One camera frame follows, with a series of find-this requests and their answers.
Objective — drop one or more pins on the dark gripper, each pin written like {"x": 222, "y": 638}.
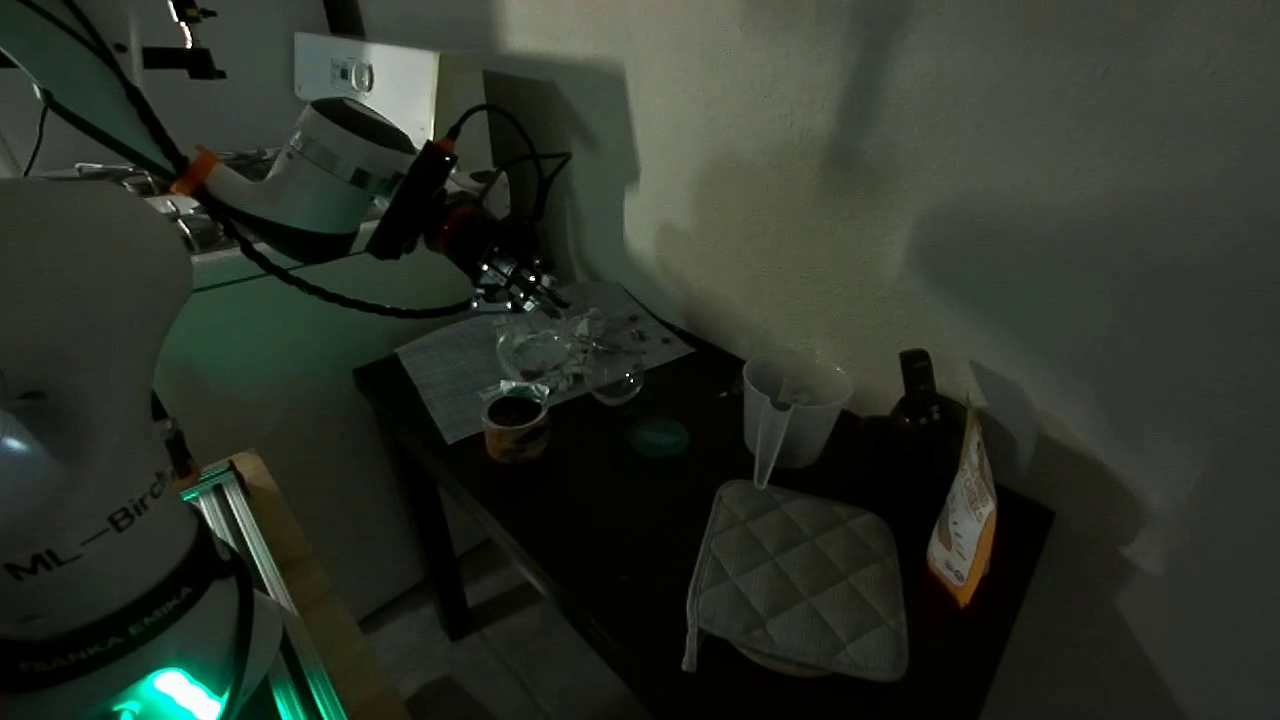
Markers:
{"x": 476, "y": 227}

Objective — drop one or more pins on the clear plastic food container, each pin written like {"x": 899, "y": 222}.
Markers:
{"x": 543, "y": 353}

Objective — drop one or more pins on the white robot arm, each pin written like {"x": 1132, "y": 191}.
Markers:
{"x": 80, "y": 335}

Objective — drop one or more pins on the brown cup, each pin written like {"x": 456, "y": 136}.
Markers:
{"x": 514, "y": 430}

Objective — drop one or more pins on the small clear round lid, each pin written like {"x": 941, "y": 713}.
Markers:
{"x": 618, "y": 387}

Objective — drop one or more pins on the green round lid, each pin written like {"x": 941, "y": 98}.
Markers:
{"x": 657, "y": 438}

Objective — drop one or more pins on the black table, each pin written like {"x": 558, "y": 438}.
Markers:
{"x": 600, "y": 535}

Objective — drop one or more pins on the white cup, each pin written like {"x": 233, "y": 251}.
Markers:
{"x": 806, "y": 403}

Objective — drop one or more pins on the wooden board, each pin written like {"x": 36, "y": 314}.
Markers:
{"x": 323, "y": 603}

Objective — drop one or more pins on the grey quilted pot holder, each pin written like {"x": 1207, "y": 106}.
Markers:
{"x": 800, "y": 585}

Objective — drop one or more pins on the dark glass bottle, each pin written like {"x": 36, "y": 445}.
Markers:
{"x": 916, "y": 403}

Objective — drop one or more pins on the orange white snack packet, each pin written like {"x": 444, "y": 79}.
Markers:
{"x": 961, "y": 522}

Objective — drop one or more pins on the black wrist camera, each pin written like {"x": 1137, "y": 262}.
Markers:
{"x": 408, "y": 203}

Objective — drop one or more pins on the white wall box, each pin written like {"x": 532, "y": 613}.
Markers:
{"x": 366, "y": 70}

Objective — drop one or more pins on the aluminium frame rail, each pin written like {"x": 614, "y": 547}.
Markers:
{"x": 225, "y": 513}

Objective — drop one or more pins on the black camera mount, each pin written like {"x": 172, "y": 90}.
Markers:
{"x": 182, "y": 44}

